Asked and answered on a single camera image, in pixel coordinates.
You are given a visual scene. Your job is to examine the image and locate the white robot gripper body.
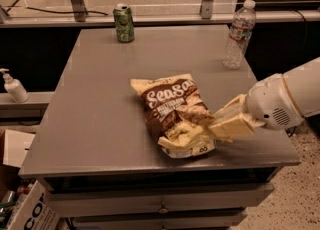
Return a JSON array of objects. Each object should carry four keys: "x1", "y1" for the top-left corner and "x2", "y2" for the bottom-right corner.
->
[{"x1": 245, "y1": 74, "x2": 304, "y2": 129}]

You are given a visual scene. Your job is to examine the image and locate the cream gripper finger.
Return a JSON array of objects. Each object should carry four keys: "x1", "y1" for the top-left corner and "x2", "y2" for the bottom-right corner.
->
[
  {"x1": 213, "y1": 94, "x2": 246, "y2": 124},
  {"x1": 208, "y1": 113, "x2": 266, "y2": 142}
]

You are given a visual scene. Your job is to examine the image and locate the brown sea salt chip bag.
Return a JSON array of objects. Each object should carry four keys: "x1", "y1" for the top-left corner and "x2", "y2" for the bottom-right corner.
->
[{"x1": 130, "y1": 74, "x2": 215, "y2": 159}]

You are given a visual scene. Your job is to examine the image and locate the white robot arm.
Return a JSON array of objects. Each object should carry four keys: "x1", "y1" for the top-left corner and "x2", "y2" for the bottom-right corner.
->
[{"x1": 209, "y1": 58, "x2": 320, "y2": 142}]

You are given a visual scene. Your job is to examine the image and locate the clear plastic water bottle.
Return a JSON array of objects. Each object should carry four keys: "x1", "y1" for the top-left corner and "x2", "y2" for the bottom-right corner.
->
[{"x1": 222, "y1": 0, "x2": 256, "y2": 70}]

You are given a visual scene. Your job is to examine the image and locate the white pump dispenser bottle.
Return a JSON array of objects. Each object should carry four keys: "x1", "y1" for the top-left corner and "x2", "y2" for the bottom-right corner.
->
[{"x1": 0, "y1": 68, "x2": 29, "y2": 103}]

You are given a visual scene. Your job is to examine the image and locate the upper drawer round knob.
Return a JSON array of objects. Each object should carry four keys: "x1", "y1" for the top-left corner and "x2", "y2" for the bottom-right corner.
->
[{"x1": 158, "y1": 206, "x2": 169, "y2": 214}]

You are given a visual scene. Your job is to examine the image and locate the green soda can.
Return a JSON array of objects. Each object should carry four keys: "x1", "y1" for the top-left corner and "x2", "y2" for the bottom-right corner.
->
[{"x1": 113, "y1": 4, "x2": 135, "y2": 43}]

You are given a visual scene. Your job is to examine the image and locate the grey drawer cabinet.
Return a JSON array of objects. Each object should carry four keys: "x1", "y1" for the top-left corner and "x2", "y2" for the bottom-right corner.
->
[{"x1": 20, "y1": 25, "x2": 299, "y2": 230}]

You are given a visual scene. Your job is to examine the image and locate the white cardboard box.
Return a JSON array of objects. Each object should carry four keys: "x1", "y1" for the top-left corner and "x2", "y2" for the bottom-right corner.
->
[{"x1": 0, "y1": 129, "x2": 60, "y2": 230}]

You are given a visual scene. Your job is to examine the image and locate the metal railing frame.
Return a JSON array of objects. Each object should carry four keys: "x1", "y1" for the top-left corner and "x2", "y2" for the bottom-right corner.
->
[{"x1": 0, "y1": 0, "x2": 320, "y2": 29}]

